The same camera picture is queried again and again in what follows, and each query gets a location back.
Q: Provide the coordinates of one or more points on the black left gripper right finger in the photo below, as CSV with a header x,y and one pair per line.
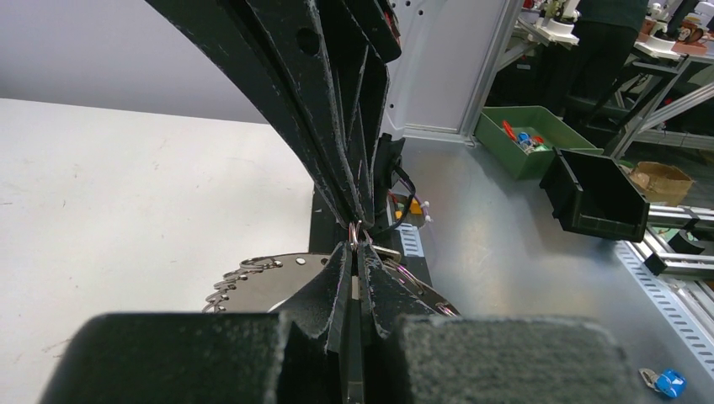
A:
x,y
425,353

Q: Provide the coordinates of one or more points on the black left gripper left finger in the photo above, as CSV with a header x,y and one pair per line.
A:
x,y
292,354

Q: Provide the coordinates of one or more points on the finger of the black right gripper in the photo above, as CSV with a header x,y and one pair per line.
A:
x,y
275,53
361,38

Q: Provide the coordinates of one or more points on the silver key with black tag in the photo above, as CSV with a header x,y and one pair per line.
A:
x,y
387,254

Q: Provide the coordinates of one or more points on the green storage bin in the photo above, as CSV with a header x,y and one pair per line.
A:
x,y
522,138

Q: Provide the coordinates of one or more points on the black storage bin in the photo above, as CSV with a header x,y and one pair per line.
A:
x,y
592,196

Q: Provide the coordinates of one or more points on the operator in black shirt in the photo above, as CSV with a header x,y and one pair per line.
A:
x,y
606,31

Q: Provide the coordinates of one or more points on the key with blue tag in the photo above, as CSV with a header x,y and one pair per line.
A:
x,y
669,383

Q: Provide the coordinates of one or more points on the cardboard box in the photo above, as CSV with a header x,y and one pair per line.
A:
x,y
661,184

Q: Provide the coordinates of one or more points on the white slotted cable duct right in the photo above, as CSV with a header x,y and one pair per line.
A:
x,y
410,239

